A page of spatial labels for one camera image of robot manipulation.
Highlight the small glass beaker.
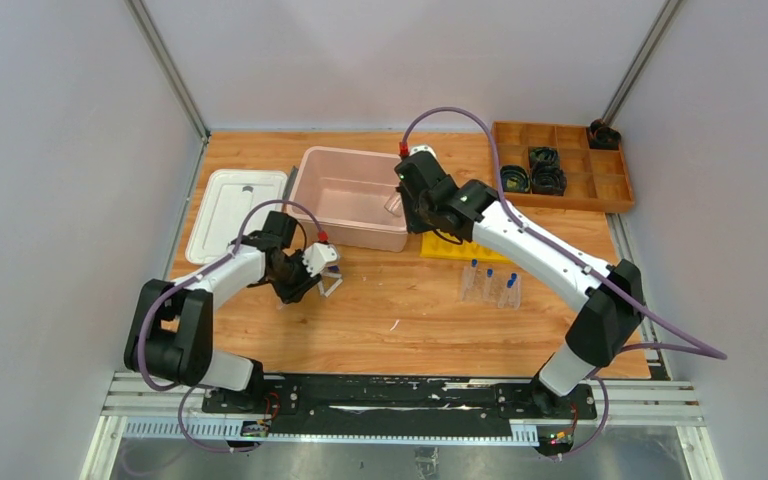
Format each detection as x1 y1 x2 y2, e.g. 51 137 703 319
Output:
384 191 404 217

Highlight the yellow test tube rack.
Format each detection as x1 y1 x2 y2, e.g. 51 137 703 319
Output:
420 232 510 263

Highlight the pink plastic storage bin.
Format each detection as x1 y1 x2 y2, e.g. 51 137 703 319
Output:
287 146 408 252

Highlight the clear test tube blue cap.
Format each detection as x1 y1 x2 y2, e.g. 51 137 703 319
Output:
497 273 520 310

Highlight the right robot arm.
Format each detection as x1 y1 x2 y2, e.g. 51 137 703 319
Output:
394 151 642 418

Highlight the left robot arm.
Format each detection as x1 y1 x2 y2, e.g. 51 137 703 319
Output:
124 211 339 413

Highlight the white clay triangle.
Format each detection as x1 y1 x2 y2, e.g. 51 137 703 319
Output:
317 272 343 298

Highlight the blue capped test tube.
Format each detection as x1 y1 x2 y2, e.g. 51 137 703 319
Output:
460 259 478 301
481 268 494 301

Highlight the wooden compartment tray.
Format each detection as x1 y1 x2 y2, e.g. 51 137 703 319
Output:
492 119 635 214

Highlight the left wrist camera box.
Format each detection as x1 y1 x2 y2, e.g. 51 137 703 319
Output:
302 242 340 277

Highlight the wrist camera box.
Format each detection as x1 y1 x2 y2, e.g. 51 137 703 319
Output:
409 144 437 157
302 242 340 277

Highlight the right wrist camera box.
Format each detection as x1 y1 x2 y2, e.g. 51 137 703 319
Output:
409 144 437 157

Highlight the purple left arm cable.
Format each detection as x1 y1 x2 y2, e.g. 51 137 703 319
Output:
133 199 330 455

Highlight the black coiled strap left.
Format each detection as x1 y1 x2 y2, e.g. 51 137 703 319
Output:
497 164 532 194

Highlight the black coiled strap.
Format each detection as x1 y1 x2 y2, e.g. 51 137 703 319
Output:
497 164 532 194
528 146 562 170
531 165 568 197

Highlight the black coiled strap top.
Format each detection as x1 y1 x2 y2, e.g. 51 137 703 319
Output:
528 146 562 170

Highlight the black coiled strap bottom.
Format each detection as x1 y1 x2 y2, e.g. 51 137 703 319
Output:
531 165 568 197

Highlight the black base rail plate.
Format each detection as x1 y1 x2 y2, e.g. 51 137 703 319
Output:
201 374 597 440

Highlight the black coiled strap outside tray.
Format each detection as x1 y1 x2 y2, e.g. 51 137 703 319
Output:
586 119 623 151

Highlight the aluminium frame post right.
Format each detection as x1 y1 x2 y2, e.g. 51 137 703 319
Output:
601 0 685 125

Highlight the aluminium frame post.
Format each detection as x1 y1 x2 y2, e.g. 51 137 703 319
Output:
124 0 211 145
601 0 685 125

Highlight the aluminium frame post left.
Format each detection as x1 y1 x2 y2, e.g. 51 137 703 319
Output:
124 0 211 145

